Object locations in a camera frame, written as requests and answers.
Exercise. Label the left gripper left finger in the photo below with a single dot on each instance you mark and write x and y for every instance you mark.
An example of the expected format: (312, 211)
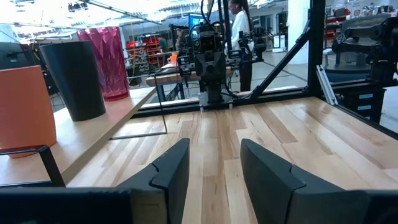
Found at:
(175, 174)

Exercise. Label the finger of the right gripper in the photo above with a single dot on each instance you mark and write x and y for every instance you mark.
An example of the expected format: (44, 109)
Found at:
(220, 73)
(200, 73)

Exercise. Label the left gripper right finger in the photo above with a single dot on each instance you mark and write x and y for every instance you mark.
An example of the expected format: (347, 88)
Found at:
(273, 186)

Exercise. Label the pink faceted plastic tumbler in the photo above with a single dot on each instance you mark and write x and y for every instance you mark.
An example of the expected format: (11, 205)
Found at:
(107, 62)

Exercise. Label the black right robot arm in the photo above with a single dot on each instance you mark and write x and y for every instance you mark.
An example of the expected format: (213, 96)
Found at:
(214, 93)

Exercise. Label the black background robot arm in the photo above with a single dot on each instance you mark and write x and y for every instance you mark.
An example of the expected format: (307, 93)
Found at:
(367, 34)

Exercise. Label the red storage shelf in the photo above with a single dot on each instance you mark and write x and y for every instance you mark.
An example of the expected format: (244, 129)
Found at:
(146, 53)

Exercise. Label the wooden shelf with black legs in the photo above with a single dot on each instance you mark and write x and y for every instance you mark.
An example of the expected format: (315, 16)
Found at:
(93, 124)

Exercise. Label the orange mug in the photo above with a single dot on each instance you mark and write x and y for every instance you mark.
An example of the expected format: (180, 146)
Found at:
(173, 59)

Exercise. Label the wooden background table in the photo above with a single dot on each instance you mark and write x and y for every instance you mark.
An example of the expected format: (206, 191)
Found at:
(168, 77)

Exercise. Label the blue lit monitor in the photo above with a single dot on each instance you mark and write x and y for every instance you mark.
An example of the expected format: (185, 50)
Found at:
(196, 21)

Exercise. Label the person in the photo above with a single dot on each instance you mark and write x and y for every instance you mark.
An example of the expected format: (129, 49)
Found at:
(241, 25)

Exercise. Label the silver aluminium extrusion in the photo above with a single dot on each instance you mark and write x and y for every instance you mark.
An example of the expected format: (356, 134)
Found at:
(326, 84)

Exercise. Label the black drawer cabinet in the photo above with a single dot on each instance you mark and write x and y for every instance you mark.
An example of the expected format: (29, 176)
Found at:
(363, 102)

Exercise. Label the black cup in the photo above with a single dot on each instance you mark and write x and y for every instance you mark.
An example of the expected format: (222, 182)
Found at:
(74, 81)

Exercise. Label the orange cup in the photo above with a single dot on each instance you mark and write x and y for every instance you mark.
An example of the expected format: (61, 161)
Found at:
(25, 109)

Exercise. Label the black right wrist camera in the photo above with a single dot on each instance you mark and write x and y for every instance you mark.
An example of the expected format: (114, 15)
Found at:
(211, 39)

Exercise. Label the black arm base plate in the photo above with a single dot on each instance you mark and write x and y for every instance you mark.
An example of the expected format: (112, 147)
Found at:
(217, 101)

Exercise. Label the black aluminium frame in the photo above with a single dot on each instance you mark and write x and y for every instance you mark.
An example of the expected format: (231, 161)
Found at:
(280, 93)

